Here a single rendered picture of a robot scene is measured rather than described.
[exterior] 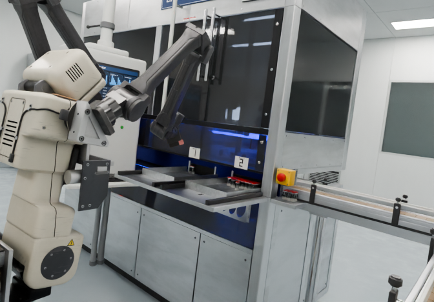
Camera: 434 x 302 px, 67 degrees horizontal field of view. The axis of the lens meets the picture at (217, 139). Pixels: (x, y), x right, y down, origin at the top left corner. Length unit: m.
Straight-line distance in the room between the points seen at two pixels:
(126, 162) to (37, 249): 1.17
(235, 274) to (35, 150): 1.18
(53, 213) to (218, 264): 1.04
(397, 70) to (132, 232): 5.04
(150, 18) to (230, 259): 1.62
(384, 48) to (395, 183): 2.25
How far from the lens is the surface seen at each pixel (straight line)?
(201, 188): 1.54
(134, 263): 2.47
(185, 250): 2.05
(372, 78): 6.32
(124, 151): 2.18
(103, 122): 0.95
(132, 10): 2.62
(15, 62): 6.70
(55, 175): 1.14
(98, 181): 1.15
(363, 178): 6.24
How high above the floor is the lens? 1.21
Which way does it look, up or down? 3 degrees down
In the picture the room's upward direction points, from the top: 7 degrees clockwise
